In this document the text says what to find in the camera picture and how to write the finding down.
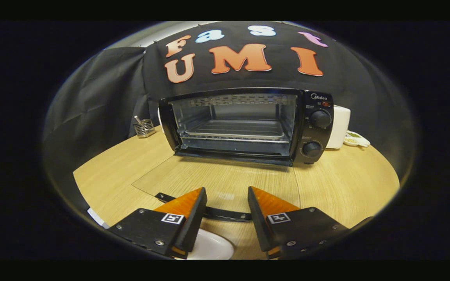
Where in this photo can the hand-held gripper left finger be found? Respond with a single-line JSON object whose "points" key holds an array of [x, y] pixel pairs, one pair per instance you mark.
{"points": [[193, 222]]}

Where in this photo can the white pop-up toaster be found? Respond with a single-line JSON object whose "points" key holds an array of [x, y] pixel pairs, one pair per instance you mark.
{"points": [[338, 128]]}

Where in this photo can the white plate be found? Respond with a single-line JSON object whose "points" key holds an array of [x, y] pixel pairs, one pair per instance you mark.
{"points": [[213, 248]]}

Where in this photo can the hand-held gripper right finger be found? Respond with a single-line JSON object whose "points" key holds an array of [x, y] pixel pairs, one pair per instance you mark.
{"points": [[260, 222]]}

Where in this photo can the small white dish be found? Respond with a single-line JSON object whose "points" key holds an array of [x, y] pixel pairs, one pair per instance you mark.
{"points": [[359, 139]]}

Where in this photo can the white paper card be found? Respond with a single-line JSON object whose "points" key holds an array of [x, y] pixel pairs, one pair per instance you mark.
{"points": [[98, 217]]}

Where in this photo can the black toaster oven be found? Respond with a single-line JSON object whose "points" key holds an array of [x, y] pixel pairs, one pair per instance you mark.
{"points": [[318, 134]]}

